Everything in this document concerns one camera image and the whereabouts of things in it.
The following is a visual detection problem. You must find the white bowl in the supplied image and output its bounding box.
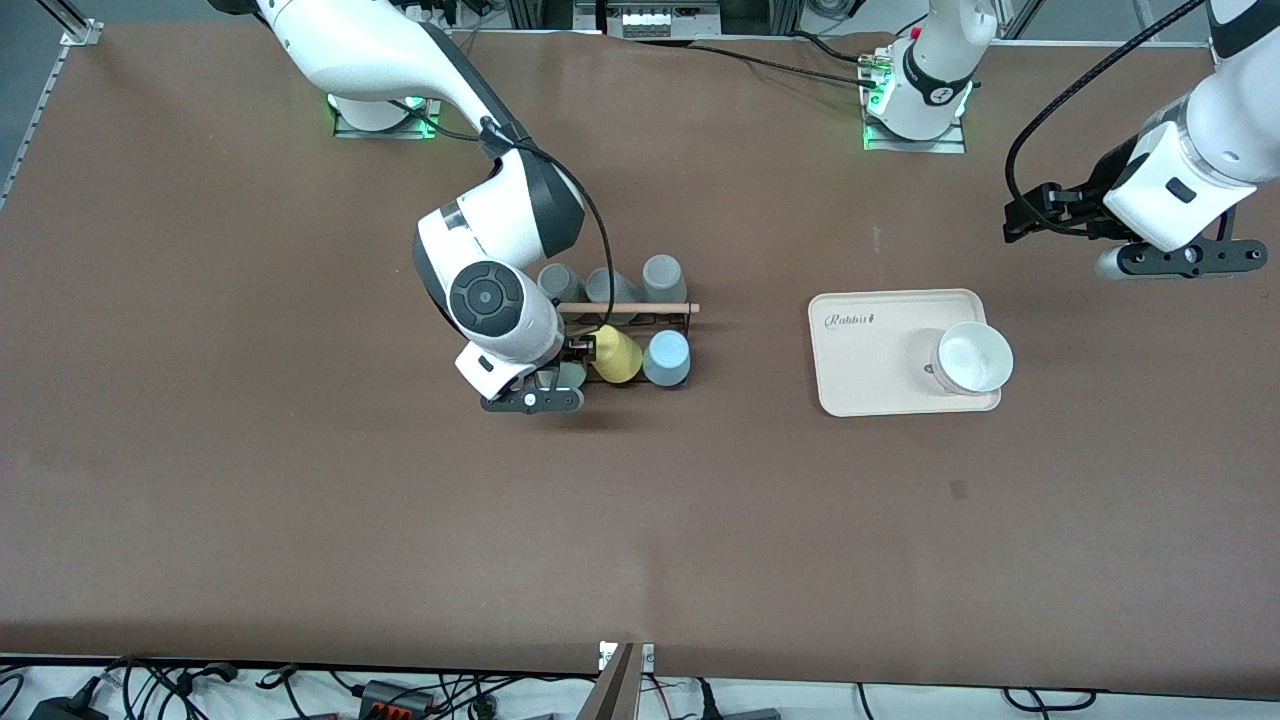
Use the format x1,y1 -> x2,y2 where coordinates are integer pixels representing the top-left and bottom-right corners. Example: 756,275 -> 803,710
931,320 -> 1015,396

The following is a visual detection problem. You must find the black cable loop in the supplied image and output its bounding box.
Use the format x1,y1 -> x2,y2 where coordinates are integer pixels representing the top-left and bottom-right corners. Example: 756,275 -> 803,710
1003,686 -> 1098,713

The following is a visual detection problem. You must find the light blue plastic cup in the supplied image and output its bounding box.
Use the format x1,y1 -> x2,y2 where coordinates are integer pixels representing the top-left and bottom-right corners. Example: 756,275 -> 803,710
642,330 -> 692,389

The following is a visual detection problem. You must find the beige plastic tray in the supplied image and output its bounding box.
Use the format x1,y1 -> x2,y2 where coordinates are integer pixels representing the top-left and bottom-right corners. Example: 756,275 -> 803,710
808,288 -> 1003,416

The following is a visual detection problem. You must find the black power adapter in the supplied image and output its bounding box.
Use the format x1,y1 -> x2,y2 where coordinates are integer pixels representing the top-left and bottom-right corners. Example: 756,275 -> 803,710
28,697 -> 111,720

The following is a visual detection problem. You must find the black wire cup rack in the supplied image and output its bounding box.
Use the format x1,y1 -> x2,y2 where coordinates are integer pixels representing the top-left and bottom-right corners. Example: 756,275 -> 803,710
545,298 -> 701,389

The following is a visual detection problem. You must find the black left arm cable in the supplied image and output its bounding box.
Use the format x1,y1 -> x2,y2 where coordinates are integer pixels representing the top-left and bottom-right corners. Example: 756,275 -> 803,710
1003,0 -> 1211,216

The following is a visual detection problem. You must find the yellow plastic cup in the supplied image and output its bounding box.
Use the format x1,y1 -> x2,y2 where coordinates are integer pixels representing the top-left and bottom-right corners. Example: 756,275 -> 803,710
590,325 -> 645,385

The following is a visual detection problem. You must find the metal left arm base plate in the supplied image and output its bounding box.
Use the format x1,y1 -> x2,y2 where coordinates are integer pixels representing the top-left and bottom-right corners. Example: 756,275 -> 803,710
862,45 -> 968,155

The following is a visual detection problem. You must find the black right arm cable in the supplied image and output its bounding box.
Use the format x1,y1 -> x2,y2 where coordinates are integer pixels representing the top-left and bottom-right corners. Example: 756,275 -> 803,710
390,95 -> 616,341

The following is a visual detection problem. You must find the white bracket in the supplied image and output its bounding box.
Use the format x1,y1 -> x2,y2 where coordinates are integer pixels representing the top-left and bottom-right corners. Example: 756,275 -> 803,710
598,641 -> 656,673

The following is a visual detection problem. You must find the aluminium frame stand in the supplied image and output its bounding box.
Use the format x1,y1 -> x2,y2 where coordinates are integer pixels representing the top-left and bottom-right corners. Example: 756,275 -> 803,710
505,0 -> 801,36

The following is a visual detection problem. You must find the black cable on table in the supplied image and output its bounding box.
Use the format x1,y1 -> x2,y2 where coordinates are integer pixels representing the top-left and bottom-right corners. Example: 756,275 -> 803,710
690,38 -> 886,89

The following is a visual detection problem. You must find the aluminium rail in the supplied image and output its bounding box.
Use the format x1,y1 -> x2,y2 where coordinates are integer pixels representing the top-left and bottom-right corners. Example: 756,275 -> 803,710
0,20 -> 103,206

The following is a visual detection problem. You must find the wooden stand post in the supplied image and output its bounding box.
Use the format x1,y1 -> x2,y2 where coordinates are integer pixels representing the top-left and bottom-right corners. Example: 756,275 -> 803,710
575,643 -> 638,720

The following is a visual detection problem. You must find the grey plastic cup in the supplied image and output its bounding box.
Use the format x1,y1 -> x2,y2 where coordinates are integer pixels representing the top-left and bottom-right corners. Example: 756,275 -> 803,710
538,262 -> 586,306
641,254 -> 689,305
585,267 -> 642,304

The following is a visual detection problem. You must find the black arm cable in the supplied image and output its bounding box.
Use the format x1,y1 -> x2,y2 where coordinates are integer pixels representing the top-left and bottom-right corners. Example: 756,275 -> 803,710
1003,0 -> 1211,216
390,95 -> 616,341

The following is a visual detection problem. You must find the black box with orange connectors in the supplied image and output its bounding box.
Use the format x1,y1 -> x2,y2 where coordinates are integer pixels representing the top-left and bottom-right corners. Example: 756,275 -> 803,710
358,680 -> 438,720

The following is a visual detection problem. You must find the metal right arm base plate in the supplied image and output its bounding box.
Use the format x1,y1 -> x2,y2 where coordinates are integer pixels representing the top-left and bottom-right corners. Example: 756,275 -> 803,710
332,95 -> 443,140

